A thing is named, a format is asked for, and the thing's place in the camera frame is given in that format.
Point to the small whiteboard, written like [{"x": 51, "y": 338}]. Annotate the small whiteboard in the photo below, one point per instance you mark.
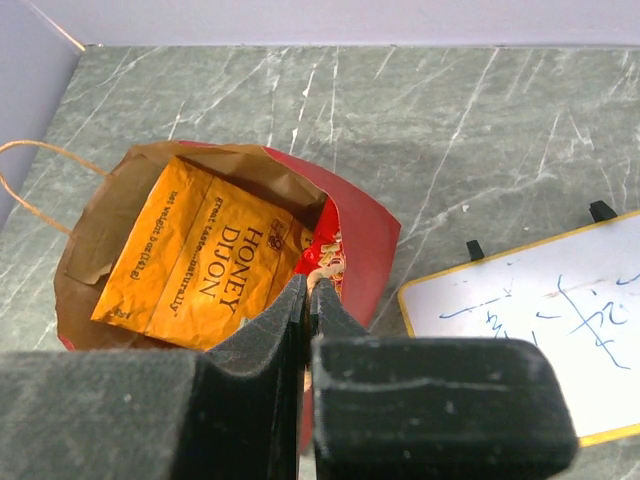
[{"x": 575, "y": 296}]

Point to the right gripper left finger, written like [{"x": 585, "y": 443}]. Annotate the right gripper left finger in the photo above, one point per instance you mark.
[{"x": 229, "y": 413}]

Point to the red cheetos bag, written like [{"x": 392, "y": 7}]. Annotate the red cheetos bag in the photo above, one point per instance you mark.
[{"x": 324, "y": 248}]

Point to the red paper bag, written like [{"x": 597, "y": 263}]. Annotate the red paper bag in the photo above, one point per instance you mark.
[{"x": 369, "y": 236}]

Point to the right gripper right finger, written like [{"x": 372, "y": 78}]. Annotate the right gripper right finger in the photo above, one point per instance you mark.
[{"x": 431, "y": 408}]

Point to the orange honey dijon chip bag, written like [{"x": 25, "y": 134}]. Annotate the orange honey dijon chip bag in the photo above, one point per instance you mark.
[{"x": 203, "y": 256}]

